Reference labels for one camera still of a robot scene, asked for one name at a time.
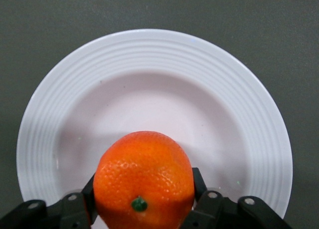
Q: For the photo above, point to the orange mandarin fruit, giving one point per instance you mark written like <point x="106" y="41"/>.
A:
<point x="143" y="174"/>

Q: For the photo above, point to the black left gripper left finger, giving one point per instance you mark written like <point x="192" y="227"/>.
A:
<point x="62" y="209"/>

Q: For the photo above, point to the white ridged plate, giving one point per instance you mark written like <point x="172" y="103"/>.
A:
<point x="154" y="89"/>

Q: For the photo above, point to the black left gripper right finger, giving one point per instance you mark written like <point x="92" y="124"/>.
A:
<point x="224" y="211"/>

